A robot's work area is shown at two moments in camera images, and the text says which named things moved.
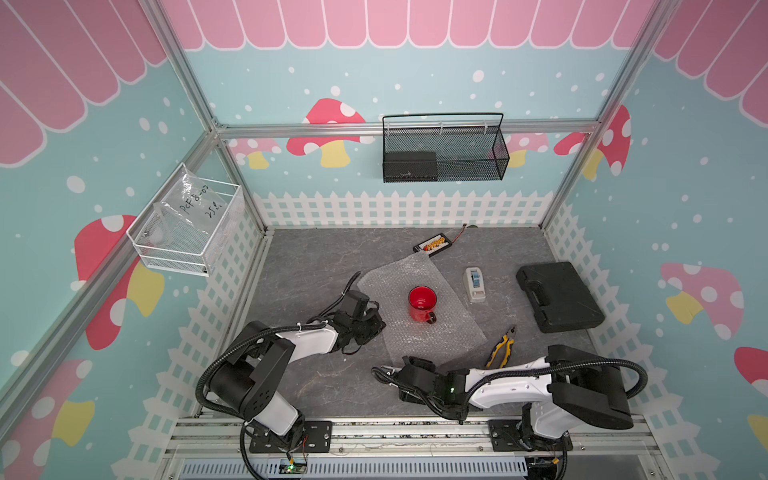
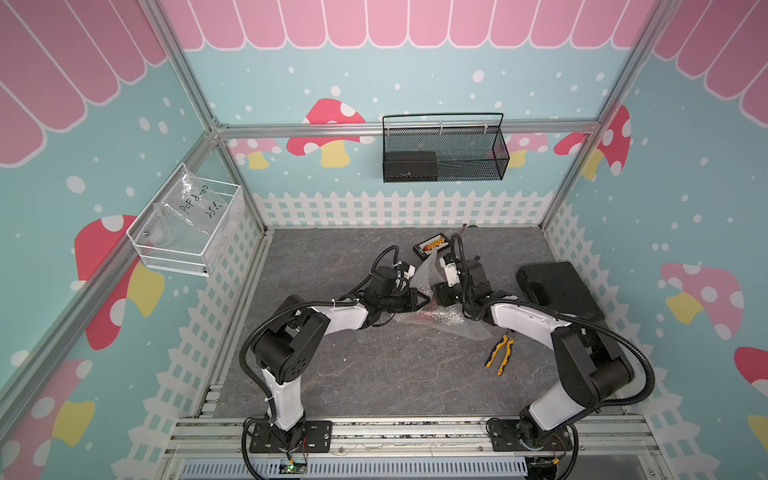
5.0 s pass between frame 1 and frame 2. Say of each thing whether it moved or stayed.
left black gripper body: moved
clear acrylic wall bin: stayed
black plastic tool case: stayed
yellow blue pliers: stayed
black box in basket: stayed
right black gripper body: moved
